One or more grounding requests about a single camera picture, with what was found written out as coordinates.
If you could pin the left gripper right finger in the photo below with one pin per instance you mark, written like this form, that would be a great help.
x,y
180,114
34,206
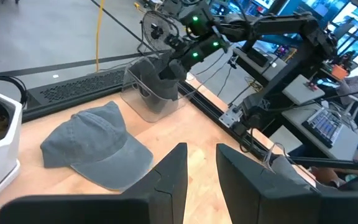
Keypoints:
x,y
253,193

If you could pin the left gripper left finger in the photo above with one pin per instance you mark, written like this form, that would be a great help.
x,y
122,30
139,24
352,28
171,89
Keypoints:
x,y
169,174

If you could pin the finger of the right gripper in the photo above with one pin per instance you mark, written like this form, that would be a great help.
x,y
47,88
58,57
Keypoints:
x,y
177,70

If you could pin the grey blue baseball cap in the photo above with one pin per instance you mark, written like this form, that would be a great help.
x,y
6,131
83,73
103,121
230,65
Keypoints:
x,y
95,140

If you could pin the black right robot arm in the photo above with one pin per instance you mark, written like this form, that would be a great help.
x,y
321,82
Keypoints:
x,y
278,25

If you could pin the person's forearm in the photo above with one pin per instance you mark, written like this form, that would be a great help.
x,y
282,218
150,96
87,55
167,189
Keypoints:
x,y
325,175

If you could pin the black floor fan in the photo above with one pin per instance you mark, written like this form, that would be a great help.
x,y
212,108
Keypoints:
x,y
157,31

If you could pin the clear plastic bin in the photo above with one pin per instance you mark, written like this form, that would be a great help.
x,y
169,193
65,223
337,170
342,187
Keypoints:
x,y
128,96

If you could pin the black device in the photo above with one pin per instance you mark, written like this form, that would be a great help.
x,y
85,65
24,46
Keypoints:
x,y
258,57

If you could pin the grey side table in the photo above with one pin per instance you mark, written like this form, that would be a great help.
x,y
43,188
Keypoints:
x,y
272,73

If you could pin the black control keyboard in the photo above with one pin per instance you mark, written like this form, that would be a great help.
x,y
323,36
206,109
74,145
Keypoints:
x,y
323,126

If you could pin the black perforated panel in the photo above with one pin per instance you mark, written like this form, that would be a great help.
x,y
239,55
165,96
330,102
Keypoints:
x,y
79,85

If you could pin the grey desk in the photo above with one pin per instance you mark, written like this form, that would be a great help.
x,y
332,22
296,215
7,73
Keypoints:
x,y
350,140

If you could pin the small red item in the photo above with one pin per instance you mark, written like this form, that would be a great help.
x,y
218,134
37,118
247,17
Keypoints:
x,y
311,85

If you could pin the person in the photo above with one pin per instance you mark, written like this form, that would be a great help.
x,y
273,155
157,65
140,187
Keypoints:
x,y
353,85

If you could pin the orange object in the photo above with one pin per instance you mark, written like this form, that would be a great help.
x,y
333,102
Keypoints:
x,y
340,72

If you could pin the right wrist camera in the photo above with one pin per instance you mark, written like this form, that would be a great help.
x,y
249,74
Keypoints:
x,y
172,40

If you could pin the black table end rail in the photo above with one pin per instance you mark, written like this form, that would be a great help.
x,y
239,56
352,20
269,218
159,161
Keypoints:
x,y
210,109

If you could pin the black table edge rail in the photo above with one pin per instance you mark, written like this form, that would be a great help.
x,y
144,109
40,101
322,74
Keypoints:
x,y
57,107

